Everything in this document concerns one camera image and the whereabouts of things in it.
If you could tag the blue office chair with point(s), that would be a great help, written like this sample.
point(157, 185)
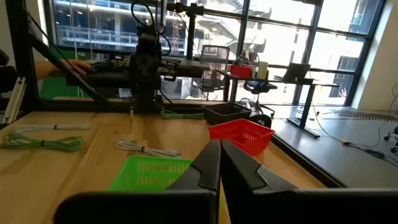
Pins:
point(259, 87)

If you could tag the person's forearm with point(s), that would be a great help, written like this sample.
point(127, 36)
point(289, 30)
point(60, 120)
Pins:
point(46, 70)

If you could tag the white cylinder container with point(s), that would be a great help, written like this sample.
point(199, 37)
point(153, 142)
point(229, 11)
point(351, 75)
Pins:
point(262, 70)

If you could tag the black standing desk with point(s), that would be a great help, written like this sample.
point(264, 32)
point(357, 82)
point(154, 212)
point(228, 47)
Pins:
point(308, 109)

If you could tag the black plastic basket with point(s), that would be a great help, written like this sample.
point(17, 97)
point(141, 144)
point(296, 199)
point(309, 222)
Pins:
point(224, 113)

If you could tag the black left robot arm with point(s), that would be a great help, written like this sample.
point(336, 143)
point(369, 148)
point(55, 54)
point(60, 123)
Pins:
point(144, 102)

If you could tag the green panel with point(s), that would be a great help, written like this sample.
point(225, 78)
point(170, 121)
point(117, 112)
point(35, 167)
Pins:
point(56, 88)

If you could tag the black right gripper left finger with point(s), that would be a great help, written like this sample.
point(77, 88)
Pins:
point(140, 208)

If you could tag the person's hand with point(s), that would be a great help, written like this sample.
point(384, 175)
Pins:
point(77, 66)

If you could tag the silver aluminium bracket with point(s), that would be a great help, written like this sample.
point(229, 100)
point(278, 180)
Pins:
point(15, 99)

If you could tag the red plastic basket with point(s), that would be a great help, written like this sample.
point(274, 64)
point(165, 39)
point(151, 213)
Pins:
point(245, 137)

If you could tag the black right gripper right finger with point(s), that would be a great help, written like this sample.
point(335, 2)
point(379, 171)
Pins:
point(311, 208)

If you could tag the green plastic basket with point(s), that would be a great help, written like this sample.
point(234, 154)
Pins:
point(140, 174)

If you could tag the red box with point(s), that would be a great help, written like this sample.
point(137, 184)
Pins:
point(241, 71)

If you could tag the grey laptop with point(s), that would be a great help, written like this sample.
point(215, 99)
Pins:
point(297, 72)

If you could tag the grey desk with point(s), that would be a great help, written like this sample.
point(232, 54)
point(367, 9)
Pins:
point(112, 79)

